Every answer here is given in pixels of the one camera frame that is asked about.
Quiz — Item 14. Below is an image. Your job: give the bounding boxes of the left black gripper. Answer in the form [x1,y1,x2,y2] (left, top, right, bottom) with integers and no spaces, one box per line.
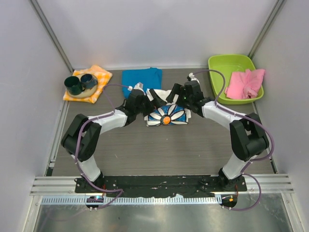
[135,89,166,117]

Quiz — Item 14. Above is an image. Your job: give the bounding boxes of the white printed t-shirt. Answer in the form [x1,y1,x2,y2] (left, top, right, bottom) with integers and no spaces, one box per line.
[144,89,191,127]

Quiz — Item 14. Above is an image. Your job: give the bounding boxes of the green plastic basin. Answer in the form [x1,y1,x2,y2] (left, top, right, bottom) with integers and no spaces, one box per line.
[208,54,264,104]

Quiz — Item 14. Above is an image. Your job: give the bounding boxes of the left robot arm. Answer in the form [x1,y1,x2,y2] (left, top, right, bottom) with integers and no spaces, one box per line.
[61,89,167,193]

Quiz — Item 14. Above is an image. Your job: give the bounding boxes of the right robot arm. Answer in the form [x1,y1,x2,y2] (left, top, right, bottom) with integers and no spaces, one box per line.
[166,80,269,191]

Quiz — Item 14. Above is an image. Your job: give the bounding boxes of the folded blue t-shirt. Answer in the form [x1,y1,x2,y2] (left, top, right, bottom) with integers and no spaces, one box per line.
[121,68,163,92]

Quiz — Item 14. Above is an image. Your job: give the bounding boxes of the orange checkered cloth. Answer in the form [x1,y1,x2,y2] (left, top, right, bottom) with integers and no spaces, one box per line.
[63,65,112,103]

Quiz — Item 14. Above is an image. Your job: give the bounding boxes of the beige ceramic plate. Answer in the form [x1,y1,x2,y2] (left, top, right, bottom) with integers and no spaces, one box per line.
[66,74,98,99]

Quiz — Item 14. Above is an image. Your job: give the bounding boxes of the pink t-shirt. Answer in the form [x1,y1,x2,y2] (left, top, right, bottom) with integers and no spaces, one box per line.
[225,69,266,100]

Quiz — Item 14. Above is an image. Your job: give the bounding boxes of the dark blue mug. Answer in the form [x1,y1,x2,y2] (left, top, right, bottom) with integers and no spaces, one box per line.
[80,73,98,90]

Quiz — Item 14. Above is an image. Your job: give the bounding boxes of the dark green mug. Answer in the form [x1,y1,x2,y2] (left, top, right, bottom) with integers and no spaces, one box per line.
[64,76,84,96]

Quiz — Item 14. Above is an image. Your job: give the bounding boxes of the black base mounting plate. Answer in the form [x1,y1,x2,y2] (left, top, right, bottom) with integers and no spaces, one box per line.
[74,175,248,197]

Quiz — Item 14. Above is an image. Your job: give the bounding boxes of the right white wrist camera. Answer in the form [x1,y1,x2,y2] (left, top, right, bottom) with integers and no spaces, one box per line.
[187,72,200,83]

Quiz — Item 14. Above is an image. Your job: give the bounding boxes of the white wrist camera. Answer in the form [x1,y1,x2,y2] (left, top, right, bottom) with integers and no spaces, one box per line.
[127,82,144,93]
[187,72,200,83]

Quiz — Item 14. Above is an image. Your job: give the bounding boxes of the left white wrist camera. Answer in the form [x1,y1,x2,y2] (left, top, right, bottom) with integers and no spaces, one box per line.
[127,82,144,93]

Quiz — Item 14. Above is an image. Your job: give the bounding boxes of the white slotted cable duct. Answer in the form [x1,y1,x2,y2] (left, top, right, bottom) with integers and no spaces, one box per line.
[41,195,222,206]

